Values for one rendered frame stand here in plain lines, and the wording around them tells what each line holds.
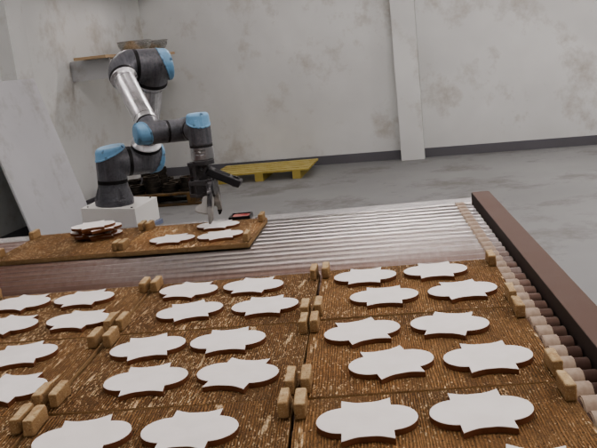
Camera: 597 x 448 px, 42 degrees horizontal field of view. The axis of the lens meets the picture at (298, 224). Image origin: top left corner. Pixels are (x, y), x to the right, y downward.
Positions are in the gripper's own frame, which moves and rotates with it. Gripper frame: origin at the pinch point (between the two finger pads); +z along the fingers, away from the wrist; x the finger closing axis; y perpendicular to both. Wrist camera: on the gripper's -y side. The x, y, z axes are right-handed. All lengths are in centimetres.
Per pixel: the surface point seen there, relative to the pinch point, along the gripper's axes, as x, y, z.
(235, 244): 25.6, -11.0, 2.6
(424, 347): 115, -63, 2
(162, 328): 97, -9, 2
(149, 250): 25.5, 15.7, 2.5
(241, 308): 90, -25, 1
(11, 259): 24, 61, 2
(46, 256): 24, 49, 2
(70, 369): 116, 2, 2
